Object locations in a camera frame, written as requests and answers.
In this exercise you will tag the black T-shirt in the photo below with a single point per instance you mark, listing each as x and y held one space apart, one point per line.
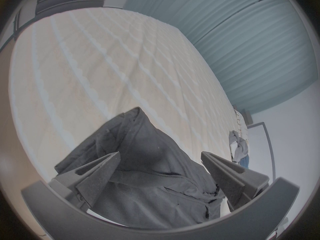
150 171

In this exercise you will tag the grey knitted garment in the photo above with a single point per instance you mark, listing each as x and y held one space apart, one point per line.
241 146

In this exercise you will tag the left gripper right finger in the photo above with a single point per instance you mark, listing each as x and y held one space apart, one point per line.
237 181

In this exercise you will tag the white printed pillow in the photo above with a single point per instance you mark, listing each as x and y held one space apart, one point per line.
241 124

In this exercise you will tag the grey bedside table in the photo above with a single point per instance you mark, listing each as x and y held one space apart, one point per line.
247 116

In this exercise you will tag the bed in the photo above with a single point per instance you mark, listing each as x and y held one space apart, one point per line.
100 59

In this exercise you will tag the dark blue garment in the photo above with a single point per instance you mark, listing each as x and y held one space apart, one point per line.
245 162

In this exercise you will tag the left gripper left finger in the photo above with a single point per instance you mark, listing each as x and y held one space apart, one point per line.
95 179

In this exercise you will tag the white garment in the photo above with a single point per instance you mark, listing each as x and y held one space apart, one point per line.
233 149

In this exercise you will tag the blue-green curtain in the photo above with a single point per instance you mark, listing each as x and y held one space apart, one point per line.
270 59
200 6

